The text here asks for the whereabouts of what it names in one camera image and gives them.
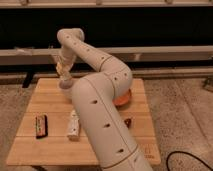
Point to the small brown object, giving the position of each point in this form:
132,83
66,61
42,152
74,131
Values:
128,122

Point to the orange bowl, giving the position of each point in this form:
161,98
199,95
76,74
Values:
122,100

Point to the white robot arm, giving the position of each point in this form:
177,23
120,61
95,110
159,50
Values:
92,79

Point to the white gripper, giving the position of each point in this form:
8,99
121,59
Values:
66,57

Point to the grey horizontal rail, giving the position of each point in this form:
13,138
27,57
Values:
28,56

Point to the dark candy bar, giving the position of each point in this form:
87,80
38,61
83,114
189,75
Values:
41,126

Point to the white plastic bottle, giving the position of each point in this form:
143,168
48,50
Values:
73,126

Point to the wooden table board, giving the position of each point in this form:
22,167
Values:
56,148

